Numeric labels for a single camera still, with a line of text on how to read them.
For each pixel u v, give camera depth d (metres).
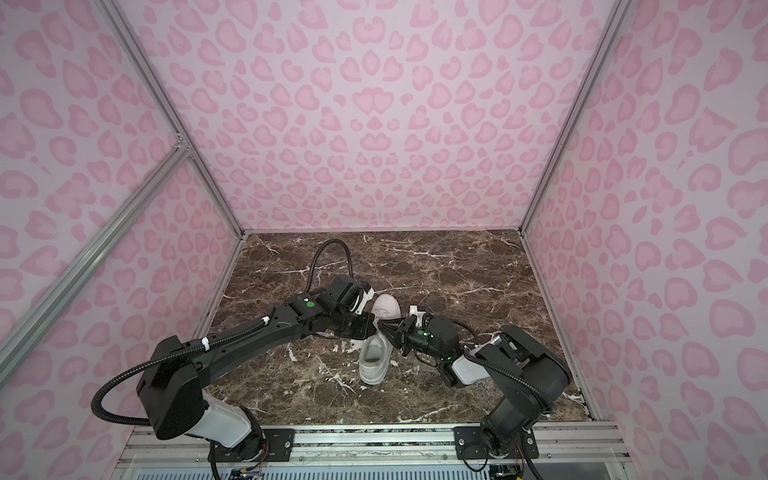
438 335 0.68
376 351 0.84
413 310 0.84
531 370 0.47
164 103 0.83
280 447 0.73
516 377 0.44
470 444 0.74
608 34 0.72
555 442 0.75
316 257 1.13
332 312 0.63
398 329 0.76
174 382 0.41
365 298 0.66
